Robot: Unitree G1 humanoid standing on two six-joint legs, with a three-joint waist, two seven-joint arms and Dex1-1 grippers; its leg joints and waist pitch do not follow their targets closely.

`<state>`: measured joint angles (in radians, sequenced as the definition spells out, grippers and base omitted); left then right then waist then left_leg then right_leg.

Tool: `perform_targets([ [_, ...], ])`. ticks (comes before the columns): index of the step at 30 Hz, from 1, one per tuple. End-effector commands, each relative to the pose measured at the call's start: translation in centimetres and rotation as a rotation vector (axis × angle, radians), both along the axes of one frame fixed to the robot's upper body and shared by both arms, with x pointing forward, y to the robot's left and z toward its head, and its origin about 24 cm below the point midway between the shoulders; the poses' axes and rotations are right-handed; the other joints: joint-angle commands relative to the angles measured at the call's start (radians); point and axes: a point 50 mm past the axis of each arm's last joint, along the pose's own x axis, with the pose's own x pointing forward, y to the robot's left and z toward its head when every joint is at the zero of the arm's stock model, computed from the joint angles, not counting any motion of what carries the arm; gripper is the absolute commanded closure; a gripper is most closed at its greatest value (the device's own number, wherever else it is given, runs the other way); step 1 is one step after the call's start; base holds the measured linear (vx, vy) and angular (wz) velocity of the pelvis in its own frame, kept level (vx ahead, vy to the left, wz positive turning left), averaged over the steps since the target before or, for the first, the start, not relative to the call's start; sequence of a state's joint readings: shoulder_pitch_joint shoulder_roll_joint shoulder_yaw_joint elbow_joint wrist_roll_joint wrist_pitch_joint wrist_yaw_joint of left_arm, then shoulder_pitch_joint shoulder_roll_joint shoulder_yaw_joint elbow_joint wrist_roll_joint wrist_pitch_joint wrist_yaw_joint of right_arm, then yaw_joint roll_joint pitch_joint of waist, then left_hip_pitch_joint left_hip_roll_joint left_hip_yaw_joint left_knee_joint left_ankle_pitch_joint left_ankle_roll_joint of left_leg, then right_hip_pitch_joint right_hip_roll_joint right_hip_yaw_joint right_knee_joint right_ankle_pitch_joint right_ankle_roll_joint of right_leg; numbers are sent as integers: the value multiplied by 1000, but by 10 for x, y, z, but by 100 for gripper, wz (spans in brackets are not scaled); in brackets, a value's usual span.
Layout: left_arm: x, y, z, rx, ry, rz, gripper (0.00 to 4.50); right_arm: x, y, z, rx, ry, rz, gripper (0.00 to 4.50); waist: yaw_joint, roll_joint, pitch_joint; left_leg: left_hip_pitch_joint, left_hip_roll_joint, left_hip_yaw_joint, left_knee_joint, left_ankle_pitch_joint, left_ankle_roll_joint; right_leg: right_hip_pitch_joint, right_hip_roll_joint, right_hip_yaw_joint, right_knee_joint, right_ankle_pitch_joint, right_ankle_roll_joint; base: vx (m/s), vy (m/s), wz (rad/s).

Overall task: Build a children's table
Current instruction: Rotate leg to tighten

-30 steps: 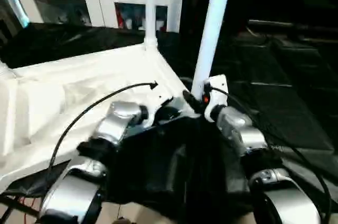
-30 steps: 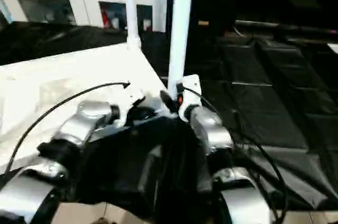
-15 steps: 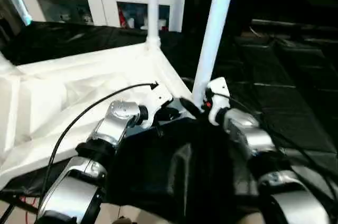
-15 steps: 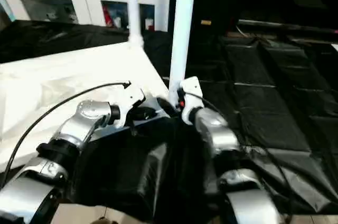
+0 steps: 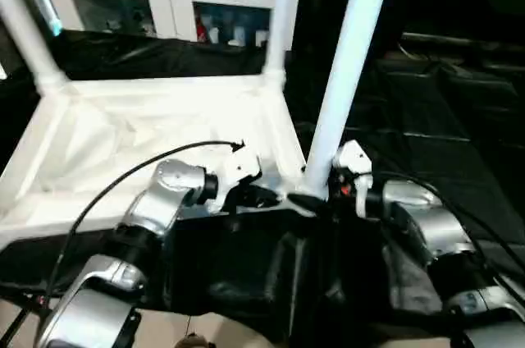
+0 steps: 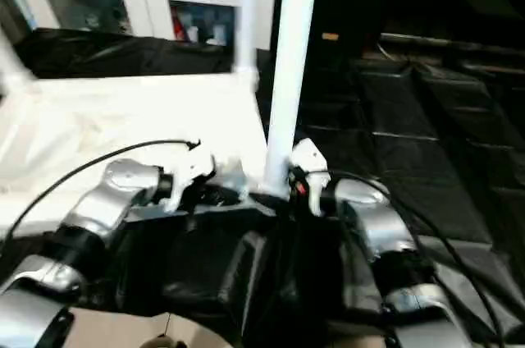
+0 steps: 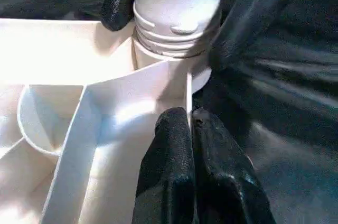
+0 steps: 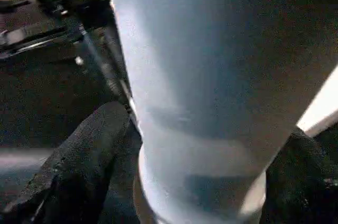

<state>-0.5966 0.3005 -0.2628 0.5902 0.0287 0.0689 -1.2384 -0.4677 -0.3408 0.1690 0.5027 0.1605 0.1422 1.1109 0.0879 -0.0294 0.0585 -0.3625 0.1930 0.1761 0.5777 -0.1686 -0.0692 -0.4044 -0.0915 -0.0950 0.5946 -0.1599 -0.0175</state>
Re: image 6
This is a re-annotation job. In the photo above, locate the white plastic table leg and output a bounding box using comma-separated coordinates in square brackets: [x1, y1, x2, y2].
[261, 0, 322, 202]
[231, 0, 261, 94]
[0, 30, 34, 89]

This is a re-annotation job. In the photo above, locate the white plastic table top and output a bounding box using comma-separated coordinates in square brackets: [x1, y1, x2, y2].
[0, 70, 290, 240]

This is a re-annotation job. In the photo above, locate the black plastic mat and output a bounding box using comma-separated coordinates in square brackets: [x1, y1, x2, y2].
[0, 27, 525, 348]

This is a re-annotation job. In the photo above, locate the black case with yellow label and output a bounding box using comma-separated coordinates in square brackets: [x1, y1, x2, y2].
[286, 0, 382, 60]

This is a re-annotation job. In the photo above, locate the long grey metal bar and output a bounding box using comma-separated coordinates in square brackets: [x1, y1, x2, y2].
[379, 33, 525, 54]

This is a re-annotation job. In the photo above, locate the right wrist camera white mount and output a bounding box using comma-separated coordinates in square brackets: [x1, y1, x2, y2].
[288, 137, 330, 218]

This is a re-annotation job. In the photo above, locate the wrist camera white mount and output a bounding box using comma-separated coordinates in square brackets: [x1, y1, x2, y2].
[164, 145, 217, 217]
[288, 137, 330, 218]

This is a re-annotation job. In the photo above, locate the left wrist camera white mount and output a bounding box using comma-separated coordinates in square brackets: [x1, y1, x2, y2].
[164, 145, 217, 217]

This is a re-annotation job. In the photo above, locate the black left wrist camera cable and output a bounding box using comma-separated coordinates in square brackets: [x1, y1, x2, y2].
[0, 139, 203, 242]

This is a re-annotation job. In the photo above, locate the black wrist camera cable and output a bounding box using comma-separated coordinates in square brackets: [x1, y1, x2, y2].
[0, 139, 203, 242]
[323, 170, 506, 348]

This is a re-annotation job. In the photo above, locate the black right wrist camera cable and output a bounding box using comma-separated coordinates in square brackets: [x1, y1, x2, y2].
[323, 170, 506, 348]

